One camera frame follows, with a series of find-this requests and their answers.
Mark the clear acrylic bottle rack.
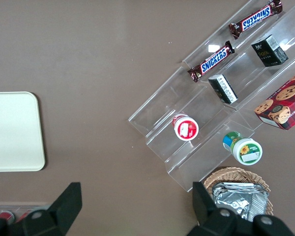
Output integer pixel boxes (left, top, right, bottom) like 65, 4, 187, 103
0, 202, 51, 222

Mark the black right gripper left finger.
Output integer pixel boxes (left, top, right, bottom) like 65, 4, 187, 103
8, 182, 82, 236

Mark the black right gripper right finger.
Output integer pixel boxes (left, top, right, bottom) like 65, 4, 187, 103
186, 182, 254, 236

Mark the red cola bottle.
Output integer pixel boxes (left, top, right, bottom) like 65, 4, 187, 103
0, 210, 15, 222
16, 208, 37, 222

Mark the light wicker basket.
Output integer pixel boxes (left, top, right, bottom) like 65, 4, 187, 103
203, 167, 274, 217

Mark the clear acrylic stepped shelf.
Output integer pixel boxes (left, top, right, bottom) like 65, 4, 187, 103
127, 0, 295, 193

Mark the white jar sunflower green label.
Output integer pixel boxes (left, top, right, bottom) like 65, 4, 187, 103
222, 131, 263, 166

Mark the white jar red lid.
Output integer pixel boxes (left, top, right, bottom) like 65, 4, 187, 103
172, 113, 200, 141

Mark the Snickers chocolate bar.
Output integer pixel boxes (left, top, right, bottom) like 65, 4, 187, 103
187, 41, 236, 83
229, 0, 284, 40

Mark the red tartan cookie box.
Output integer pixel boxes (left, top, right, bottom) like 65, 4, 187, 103
254, 67, 295, 130

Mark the cream plastic tray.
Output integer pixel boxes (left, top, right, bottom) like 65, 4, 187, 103
0, 91, 46, 172

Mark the silver foil packet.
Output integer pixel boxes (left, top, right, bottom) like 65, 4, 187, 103
218, 182, 270, 217
212, 185, 267, 222

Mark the small black carton box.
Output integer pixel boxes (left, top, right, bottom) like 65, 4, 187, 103
208, 74, 238, 105
251, 34, 289, 67

